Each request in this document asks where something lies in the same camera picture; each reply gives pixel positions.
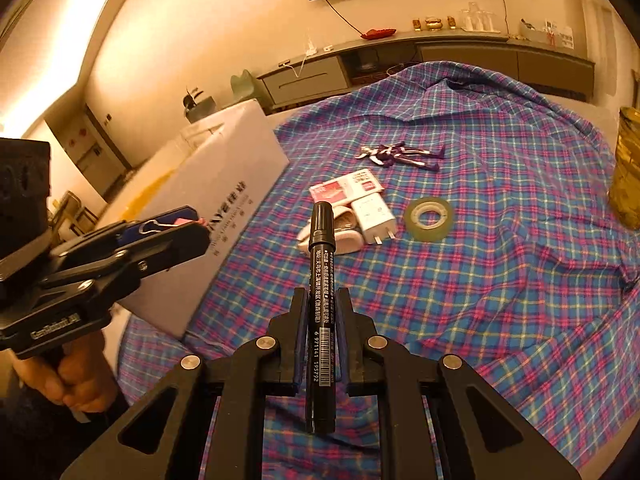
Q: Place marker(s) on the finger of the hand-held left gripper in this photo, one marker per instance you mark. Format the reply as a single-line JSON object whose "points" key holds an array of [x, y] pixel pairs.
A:
{"points": [[175, 247], [132, 232]]}

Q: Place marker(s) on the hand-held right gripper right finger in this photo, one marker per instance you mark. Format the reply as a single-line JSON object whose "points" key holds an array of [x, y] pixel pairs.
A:
{"points": [[342, 330]]}

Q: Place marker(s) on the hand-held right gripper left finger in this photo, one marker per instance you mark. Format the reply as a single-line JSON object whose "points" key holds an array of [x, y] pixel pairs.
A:
{"points": [[300, 330]]}

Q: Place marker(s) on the pink binder clip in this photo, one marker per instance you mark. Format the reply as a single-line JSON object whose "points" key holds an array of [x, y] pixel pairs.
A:
{"points": [[190, 221]]}

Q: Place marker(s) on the black marker pen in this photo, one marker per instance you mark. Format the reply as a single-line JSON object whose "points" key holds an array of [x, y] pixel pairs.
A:
{"points": [[320, 260]]}

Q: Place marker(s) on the white cardboard box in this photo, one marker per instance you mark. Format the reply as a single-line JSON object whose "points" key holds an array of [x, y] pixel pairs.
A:
{"points": [[215, 175]]}

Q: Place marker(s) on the white stapler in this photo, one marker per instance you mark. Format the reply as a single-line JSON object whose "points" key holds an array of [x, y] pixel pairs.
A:
{"points": [[347, 237]]}

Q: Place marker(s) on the white charger plug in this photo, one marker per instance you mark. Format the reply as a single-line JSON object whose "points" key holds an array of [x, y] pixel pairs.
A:
{"points": [[372, 215]]}

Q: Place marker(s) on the green tape roll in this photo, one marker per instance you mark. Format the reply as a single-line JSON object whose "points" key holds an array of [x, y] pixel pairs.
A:
{"points": [[429, 231]]}

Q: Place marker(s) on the red white card packet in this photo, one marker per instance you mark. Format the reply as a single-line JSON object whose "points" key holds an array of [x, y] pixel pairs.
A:
{"points": [[345, 187]]}

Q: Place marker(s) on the person's left hand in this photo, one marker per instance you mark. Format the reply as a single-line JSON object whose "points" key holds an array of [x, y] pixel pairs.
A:
{"points": [[85, 375]]}

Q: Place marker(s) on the wooden dining chair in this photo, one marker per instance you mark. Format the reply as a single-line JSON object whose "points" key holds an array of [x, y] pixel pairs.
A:
{"points": [[82, 215]]}

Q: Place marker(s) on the potted plant in white pot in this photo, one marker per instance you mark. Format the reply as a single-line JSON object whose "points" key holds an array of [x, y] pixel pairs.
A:
{"points": [[200, 107]]}

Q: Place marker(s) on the blue pink plaid cloth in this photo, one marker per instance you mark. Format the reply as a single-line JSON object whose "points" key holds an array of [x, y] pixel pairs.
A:
{"points": [[500, 285]]}

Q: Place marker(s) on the green plastic chair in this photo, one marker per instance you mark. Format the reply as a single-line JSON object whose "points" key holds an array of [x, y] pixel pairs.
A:
{"points": [[245, 87]]}

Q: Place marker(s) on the purple silver toy figure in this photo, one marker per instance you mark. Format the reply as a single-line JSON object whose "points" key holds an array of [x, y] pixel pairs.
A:
{"points": [[400, 155]]}

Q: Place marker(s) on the long grey media cabinet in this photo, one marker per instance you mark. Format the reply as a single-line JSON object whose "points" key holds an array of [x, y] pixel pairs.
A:
{"points": [[310, 77]]}

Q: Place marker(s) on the white power strip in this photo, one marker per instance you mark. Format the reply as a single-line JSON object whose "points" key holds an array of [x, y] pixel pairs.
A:
{"points": [[311, 51]]}

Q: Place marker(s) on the red flat ornament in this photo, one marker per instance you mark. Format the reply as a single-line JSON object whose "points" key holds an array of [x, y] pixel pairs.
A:
{"points": [[377, 33]]}

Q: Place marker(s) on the wide golden ornament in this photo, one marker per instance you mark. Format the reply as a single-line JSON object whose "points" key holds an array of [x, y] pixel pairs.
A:
{"points": [[433, 24]]}

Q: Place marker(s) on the yellow glass jar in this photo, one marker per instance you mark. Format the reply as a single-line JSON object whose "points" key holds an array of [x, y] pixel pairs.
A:
{"points": [[627, 175]]}

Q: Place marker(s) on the clear glass cup set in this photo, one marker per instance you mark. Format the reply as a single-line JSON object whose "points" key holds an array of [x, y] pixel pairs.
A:
{"points": [[477, 20]]}

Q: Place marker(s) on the clear plastic organizer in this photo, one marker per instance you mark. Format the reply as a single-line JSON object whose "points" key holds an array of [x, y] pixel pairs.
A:
{"points": [[545, 35]]}

